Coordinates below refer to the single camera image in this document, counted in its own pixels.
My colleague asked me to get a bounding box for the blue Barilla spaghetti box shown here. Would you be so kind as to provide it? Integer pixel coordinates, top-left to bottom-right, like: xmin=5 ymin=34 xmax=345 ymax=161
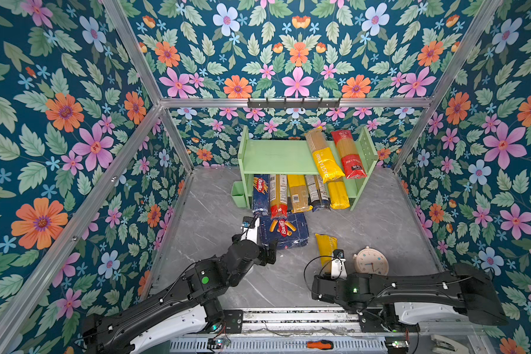
xmin=252 ymin=174 xmax=270 ymax=216

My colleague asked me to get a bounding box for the red-ended spaghetti bag white label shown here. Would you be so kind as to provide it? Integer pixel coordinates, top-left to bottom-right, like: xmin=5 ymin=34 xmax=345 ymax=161
xmin=268 ymin=174 xmax=288 ymax=220

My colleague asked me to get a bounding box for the cream analog alarm clock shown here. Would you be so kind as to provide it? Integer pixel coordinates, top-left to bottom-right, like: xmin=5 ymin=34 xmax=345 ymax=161
xmin=353 ymin=246 xmax=389 ymax=276

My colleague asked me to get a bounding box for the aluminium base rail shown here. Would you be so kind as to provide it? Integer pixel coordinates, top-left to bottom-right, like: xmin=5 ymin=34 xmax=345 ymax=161
xmin=225 ymin=303 xmax=486 ymax=336

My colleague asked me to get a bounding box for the red spaghetti bag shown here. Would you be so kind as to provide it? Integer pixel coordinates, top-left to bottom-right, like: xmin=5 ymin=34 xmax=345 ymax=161
xmin=331 ymin=130 xmax=367 ymax=179

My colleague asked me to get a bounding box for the green two-tier shelf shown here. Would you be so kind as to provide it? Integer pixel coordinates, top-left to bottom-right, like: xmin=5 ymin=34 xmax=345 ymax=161
xmin=237 ymin=126 xmax=378 ymax=210

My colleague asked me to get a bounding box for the yellow-banded spaghetti bag barcode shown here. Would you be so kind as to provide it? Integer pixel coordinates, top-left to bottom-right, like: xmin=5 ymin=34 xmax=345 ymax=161
xmin=327 ymin=178 xmax=350 ymax=210

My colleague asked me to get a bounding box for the clear spaghetti bag blue end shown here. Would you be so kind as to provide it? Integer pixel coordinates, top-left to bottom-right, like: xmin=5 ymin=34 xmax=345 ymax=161
xmin=305 ymin=175 xmax=330 ymax=212

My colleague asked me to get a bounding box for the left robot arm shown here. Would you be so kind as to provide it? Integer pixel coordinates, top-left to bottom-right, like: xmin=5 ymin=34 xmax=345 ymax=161
xmin=83 ymin=237 xmax=277 ymax=353

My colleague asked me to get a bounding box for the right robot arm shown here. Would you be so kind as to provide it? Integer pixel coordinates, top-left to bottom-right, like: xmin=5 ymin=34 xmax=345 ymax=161
xmin=311 ymin=263 xmax=509 ymax=327

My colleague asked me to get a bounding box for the blue Barilla rigatoni box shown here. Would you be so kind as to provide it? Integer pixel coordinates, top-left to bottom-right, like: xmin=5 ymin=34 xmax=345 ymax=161
xmin=258 ymin=212 xmax=309 ymax=250

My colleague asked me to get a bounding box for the white stapler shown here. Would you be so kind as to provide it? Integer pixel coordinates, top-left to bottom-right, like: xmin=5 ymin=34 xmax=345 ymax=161
xmin=431 ymin=334 xmax=470 ymax=354

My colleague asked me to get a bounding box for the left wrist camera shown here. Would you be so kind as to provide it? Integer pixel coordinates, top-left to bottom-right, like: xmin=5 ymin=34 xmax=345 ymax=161
xmin=240 ymin=216 xmax=260 ymax=244

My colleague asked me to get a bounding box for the yellow Pasta Time bag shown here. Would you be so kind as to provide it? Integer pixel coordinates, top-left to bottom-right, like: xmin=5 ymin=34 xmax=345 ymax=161
xmin=316 ymin=234 xmax=339 ymax=267
xmin=305 ymin=128 xmax=345 ymax=184

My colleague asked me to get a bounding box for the orange handled screwdriver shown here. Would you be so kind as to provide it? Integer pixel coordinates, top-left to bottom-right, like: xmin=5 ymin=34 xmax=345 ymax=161
xmin=264 ymin=339 xmax=335 ymax=350

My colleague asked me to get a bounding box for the metal hook rail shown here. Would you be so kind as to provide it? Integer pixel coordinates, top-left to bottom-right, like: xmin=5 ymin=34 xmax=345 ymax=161
xmin=246 ymin=97 xmax=341 ymax=110

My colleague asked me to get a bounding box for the yellow spaghetti bag long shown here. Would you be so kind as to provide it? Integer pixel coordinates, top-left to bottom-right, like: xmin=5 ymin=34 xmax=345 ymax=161
xmin=287 ymin=175 xmax=313 ymax=214

